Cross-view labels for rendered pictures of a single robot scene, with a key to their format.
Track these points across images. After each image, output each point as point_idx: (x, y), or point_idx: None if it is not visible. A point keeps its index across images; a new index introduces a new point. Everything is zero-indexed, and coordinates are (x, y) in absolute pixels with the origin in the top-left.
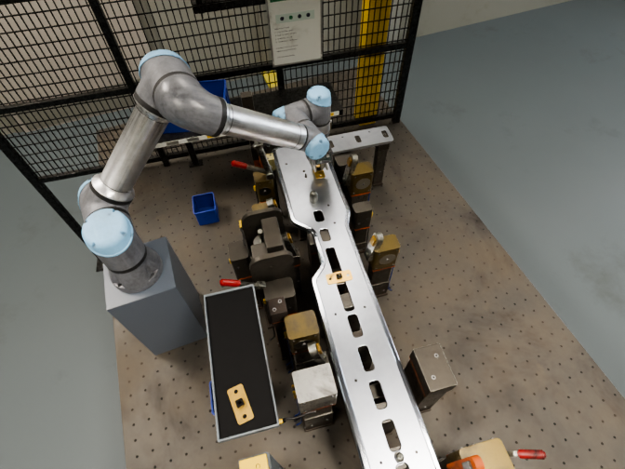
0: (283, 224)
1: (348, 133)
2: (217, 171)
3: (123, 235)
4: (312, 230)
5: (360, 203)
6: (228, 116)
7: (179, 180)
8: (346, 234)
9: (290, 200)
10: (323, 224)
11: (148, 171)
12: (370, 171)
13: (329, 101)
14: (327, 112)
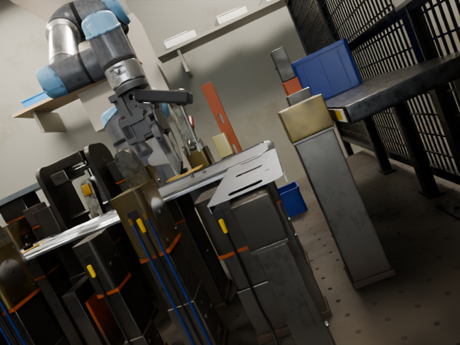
0: (94, 174)
1: (274, 157)
2: (372, 186)
3: (102, 116)
4: (103, 213)
5: (98, 233)
6: (45, 32)
7: (353, 177)
8: (65, 237)
9: (163, 187)
10: (103, 217)
11: (369, 160)
12: (112, 198)
13: (86, 33)
14: (92, 49)
